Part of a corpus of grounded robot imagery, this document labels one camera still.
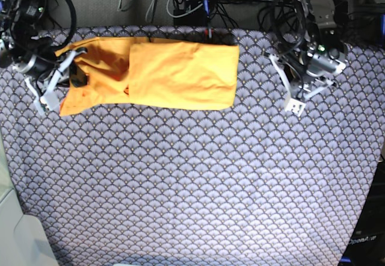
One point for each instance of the black OpenArm box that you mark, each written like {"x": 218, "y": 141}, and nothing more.
{"x": 366, "y": 246}

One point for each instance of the blue fan-patterned tablecloth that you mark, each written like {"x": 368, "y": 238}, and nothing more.
{"x": 250, "y": 185}

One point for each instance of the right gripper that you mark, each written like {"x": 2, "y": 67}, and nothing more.
{"x": 42, "y": 79}

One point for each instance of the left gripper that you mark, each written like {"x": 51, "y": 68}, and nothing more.
{"x": 308, "y": 74}

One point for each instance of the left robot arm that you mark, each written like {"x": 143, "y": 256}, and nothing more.
{"x": 317, "y": 28}

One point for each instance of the red table clamp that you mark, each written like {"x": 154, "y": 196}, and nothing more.
{"x": 208, "y": 33}

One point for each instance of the yellow T-shirt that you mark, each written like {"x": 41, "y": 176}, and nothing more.
{"x": 154, "y": 72}

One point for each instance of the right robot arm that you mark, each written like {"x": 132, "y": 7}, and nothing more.
{"x": 19, "y": 35}

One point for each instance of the white plastic bin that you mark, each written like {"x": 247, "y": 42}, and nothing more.
{"x": 23, "y": 239}

